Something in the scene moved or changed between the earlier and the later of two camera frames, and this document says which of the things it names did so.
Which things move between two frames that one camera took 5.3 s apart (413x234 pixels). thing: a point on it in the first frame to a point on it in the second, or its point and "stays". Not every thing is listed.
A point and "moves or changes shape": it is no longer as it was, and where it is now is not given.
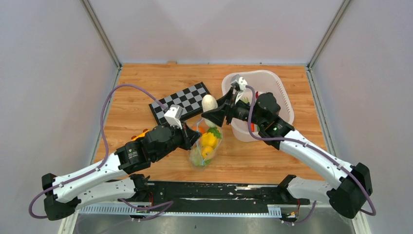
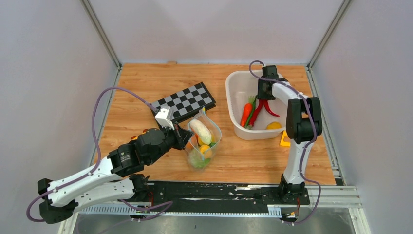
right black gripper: [217, 116] to [261, 96]
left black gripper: [189, 136] stays
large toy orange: [201, 129] moves or changes shape
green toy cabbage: [196, 157] stays
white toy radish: [209, 103] to [201, 131]
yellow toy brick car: [141, 135] stays
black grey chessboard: [189, 99] stays
